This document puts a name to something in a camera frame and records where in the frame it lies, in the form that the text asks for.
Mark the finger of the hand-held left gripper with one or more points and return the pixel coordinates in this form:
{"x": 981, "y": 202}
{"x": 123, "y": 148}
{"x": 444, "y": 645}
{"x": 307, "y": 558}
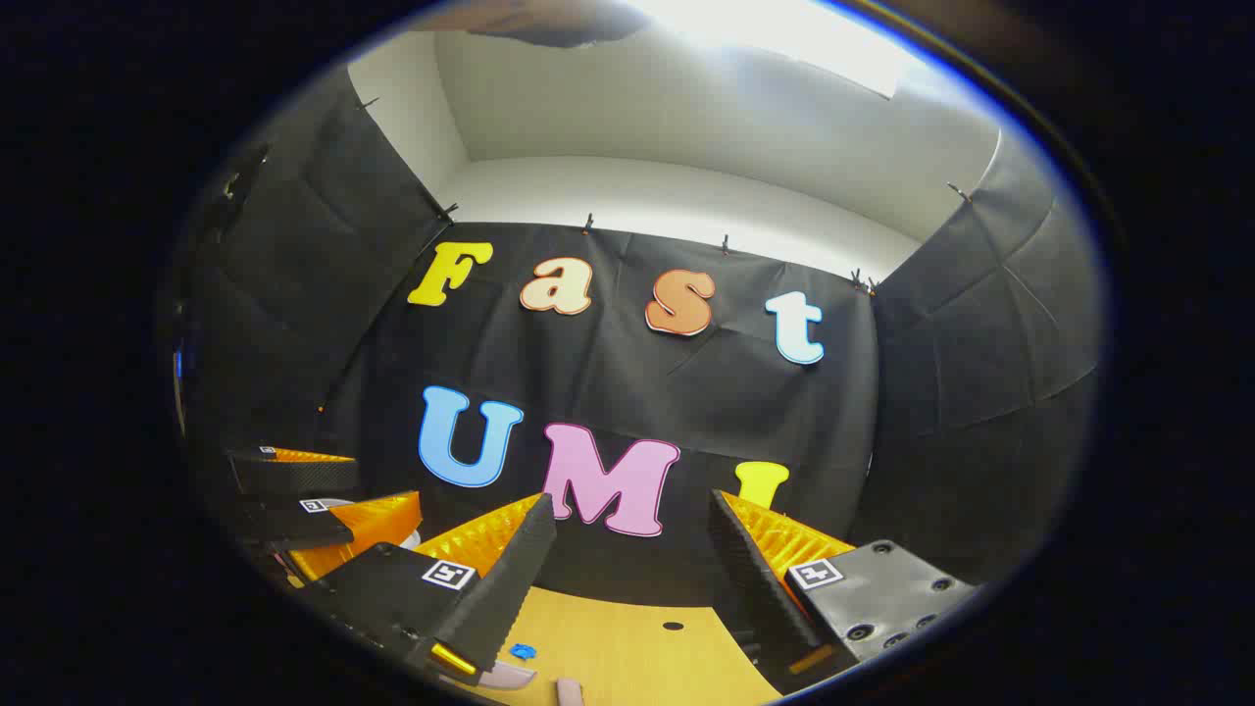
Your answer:
{"x": 294, "y": 478}
{"x": 294, "y": 525}

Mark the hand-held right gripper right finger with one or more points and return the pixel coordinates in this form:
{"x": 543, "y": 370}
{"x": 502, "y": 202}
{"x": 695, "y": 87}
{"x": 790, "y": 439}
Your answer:
{"x": 755, "y": 598}

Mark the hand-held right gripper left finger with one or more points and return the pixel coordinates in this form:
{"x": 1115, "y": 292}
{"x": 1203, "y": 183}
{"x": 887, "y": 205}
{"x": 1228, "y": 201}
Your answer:
{"x": 500, "y": 598}

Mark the blue paper ball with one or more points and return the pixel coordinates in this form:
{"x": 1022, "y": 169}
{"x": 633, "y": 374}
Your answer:
{"x": 523, "y": 650}

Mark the pale lilac plastic dustpan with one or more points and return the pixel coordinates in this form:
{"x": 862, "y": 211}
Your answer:
{"x": 510, "y": 675}

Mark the small pale lilac broom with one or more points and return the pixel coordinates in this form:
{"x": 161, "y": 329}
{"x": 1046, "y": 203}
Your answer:
{"x": 570, "y": 693}

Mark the yellow wooden desktop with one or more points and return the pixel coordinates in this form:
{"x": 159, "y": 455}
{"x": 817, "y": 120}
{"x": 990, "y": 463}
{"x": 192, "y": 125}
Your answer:
{"x": 637, "y": 657}

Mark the black backdrop cloth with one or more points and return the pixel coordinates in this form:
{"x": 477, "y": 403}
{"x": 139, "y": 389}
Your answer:
{"x": 735, "y": 412}

